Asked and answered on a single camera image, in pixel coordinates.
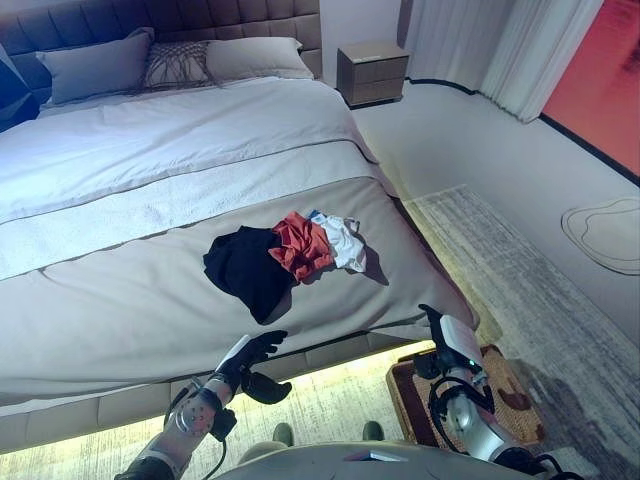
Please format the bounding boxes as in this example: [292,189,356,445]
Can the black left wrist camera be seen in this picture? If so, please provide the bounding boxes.
[213,408,238,442]

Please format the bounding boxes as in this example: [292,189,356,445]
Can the brown padded headboard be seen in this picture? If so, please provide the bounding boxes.
[0,0,322,81]

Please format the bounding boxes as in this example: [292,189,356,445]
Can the white curtain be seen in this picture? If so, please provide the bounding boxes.
[402,0,606,124]

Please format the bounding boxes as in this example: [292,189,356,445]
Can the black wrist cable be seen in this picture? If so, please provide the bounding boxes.
[207,434,231,480]
[427,373,497,452]

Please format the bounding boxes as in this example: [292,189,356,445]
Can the beige pillow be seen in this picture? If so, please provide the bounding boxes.
[203,35,315,84]

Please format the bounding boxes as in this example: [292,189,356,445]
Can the white duvet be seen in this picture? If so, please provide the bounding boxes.
[0,74,381,226]

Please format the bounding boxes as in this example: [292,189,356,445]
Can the red garment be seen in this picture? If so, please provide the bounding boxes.
[268,210,335,284]

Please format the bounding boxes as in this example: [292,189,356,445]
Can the wooden nightstand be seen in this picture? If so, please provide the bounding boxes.
[336,40,411,107]

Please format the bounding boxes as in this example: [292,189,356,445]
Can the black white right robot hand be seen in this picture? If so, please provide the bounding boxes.
[418,303,484,372]

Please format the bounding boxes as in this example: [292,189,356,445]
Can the white textured coverlet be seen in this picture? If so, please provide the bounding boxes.
[0,162,386,281]

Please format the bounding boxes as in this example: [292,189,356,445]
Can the beige bed blanket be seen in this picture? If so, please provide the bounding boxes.
[0,174,479,409]

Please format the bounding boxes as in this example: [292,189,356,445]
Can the beige robot torso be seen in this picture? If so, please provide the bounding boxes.
[214,442,501,480]

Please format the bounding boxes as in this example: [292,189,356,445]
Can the beige upholstered bed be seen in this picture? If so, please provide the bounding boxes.
[0,74,479,441]

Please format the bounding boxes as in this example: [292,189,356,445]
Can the black garment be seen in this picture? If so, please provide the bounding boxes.
[202,225,301,325]

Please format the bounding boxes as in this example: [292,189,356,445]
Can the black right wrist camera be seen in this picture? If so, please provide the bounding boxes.
[413,349,442,381]

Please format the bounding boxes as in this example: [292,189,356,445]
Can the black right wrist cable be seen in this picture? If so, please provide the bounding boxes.
[427,373,497,452]

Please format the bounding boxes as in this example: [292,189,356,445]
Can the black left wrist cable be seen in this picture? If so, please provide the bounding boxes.
[207,434,231,480]

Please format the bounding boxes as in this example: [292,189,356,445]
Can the grey pillow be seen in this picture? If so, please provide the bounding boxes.
[35,27,156,106]

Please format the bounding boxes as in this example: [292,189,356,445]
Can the brown patterned pillow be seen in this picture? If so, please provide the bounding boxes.
[141,40,217,92]

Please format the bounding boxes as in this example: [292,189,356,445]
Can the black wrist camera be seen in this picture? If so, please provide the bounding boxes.
[413,349,442,381]
[213,408,238,442]

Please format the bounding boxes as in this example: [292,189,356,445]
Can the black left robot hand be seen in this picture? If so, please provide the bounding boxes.
[214,329,293,406]

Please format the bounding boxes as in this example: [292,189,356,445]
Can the brown wicker basket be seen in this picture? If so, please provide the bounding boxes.
[386,343,550,451]

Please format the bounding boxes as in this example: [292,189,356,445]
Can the white garment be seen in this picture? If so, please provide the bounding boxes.
[305,209,369,275]

